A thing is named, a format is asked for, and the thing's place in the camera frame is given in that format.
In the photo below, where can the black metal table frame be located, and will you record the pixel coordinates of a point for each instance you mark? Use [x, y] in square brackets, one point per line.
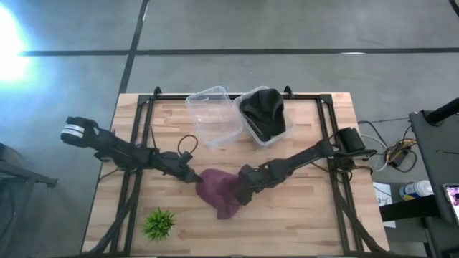
[324, 118]

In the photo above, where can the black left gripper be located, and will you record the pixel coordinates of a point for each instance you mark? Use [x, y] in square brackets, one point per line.
[174, 165]

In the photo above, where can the tablet with lit screen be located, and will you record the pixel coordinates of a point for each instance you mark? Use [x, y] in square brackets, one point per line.
[452, 202]

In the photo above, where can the white printed paper sheet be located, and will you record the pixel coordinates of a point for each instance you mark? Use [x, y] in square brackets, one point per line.
[384, 200]

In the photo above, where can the dark metal stand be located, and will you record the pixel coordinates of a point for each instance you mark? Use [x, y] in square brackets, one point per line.
[21, 182]

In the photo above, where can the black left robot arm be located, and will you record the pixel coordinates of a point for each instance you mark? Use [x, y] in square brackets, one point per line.
[118, 148]

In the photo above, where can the white bottle blue yellow label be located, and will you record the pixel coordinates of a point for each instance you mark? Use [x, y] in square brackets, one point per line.
[416, 190]

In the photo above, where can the black side desk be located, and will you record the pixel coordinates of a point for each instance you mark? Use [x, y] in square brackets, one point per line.
[439, 157]

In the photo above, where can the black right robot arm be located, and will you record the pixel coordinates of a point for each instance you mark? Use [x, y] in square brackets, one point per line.
[308, 154]

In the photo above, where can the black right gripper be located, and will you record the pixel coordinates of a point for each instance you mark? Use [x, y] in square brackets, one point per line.
[255, 176]

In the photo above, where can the black cylindrical pole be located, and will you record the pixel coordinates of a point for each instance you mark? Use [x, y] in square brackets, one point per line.
[444, 112]

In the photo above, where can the small green artificial plant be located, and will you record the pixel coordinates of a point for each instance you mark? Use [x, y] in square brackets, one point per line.
[158, 224]

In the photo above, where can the black knit hat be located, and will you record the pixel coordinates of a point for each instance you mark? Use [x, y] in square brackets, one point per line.
[264, 114]

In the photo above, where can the purple knit hat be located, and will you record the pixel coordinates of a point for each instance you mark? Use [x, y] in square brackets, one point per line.
[218, 190]

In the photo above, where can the clear plastic container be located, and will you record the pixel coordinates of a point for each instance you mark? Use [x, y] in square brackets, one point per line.
[287, 129]
[215, 116]

